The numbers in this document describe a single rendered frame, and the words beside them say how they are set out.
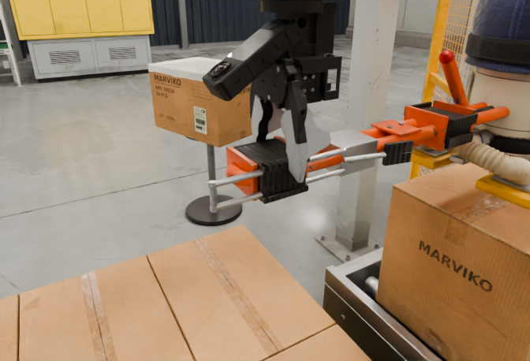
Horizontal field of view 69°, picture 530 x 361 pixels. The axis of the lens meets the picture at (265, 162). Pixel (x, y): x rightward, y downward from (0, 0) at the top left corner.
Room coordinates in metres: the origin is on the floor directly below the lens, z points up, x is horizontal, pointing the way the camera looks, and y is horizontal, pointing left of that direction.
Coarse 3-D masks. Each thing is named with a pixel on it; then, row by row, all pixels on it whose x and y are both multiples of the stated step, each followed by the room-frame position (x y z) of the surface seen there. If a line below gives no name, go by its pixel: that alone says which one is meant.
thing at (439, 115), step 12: (408, 108) 0.65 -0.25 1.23; (420, 108) 0.68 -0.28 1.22; (432, 108) 0.68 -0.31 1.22; (444, 108) 0.68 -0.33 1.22; (456, 108) 0.66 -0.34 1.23; (468, 108) 0.64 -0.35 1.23; (420, 120) 0.63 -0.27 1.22; (432, 120) 0.61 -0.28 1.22; (444, 120) 0.59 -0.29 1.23; (456, 120) 0.59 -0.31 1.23; (468, 120) 0.61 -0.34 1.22; (444, 132) 0.59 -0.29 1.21; (456, 132) 0.61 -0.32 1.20; (468, 132) 0.62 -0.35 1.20; (432, 144) 0.60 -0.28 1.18; (456, 144) 0.60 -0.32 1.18
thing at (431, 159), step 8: (416, 152) 0.78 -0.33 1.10; (424, 152) 0.78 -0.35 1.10; (432, 152) 0.77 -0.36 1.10; (440, 152) 0.77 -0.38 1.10; (448, 152) 0.77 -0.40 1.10; (456, 152) 0.78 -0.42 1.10; (416, 160) 0.76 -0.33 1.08; (424, 160) 0.75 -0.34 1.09; (432, 160) 0.74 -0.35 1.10; (440, 160) 0.74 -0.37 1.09; (448, 160) 0.75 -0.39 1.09; (432, 168) 0.73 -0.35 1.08
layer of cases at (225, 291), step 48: (192, 240) 1.23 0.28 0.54; (240, 240) 1.23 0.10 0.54; (48, 288) 0.97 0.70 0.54; (96, 288) 0.97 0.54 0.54; (144, 288) 0.97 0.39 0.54; (192, 288) 0.97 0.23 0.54; (240, 288) 0.97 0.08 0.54; (288, 288) 0.97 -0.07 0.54; (0, 336) 0.78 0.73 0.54; (48, 336) 0.78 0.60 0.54; (96, 336) 0.78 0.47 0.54; (144, 336) 0.78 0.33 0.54; (192, 336) 0.78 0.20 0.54; (240, 336) 0.78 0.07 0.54; (288, 336) 0.78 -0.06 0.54; (336, 336) 0.78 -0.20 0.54
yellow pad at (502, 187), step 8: (528, 160) 0.67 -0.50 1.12; (488, 176) 0.66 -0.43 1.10; (496, 176) 0.65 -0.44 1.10; (480, 184) 0.64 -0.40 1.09; (488, 184) 0.63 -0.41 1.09; (496, 184) 0.62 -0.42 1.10; (504, 184) 0.62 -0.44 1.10; (512, 184) 0.62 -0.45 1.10; (520, 184) 0.61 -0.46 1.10; (528, 184) 0.61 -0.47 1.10; (488, 192) 0.62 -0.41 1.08; (496, 192) 0.61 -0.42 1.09; (504, 192) 0.60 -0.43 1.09; (512, 192) 0.59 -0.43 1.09; (520, 192) 0.59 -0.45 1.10; (528, 192) 0.59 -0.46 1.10; (512, 200) 0.59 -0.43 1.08; (520, 200) 0.58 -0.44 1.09; (528, 200) 0.57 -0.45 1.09; (528, 208) 0.57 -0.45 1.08
